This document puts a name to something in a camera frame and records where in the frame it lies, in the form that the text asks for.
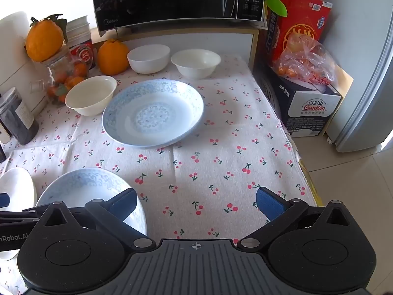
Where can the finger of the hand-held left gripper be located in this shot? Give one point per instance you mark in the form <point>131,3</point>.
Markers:
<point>3,200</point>
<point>18,216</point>

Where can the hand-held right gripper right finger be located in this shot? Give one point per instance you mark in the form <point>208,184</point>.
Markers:
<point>267,202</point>

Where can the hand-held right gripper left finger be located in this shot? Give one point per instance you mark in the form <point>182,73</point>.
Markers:
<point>127,201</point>

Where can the white plate with gold pattern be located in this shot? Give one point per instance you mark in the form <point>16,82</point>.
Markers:
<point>18,184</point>

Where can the blue patterned plate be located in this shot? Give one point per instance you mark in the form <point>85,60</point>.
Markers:
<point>76,187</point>
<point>153,113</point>

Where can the white deep bowl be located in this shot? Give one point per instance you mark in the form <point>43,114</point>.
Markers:
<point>149,58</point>

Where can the wide cream bowl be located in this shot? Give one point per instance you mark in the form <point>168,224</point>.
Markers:
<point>196,63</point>

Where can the floral table cover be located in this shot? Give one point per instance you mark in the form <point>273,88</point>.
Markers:
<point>310,184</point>

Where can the cherry print tablecloth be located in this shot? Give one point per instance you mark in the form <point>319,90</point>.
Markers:
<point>199,159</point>

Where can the dark jar with label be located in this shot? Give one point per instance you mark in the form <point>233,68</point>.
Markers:
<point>17,119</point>

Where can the dark blue water carton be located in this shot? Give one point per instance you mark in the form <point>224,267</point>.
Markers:
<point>307,110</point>

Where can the glass jar of small oranges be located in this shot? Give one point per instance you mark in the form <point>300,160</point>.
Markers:
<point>61,73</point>

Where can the orange with stem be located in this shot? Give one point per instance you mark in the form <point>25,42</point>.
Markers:
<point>113,58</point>

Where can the grey refrigerator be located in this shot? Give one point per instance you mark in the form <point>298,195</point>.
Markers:
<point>368,98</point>

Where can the plastic bag of oranges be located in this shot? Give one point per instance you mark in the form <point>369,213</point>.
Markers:
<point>304,58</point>

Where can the large orange with leaves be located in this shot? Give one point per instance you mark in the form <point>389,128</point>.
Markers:
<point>41,43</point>

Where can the white rice cooker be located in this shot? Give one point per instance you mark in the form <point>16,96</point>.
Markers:
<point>15,37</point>

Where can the stack of paper cups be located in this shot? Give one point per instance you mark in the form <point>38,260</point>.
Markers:
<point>79,37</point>

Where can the red cardboard box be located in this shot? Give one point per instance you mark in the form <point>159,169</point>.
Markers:
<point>304,15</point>

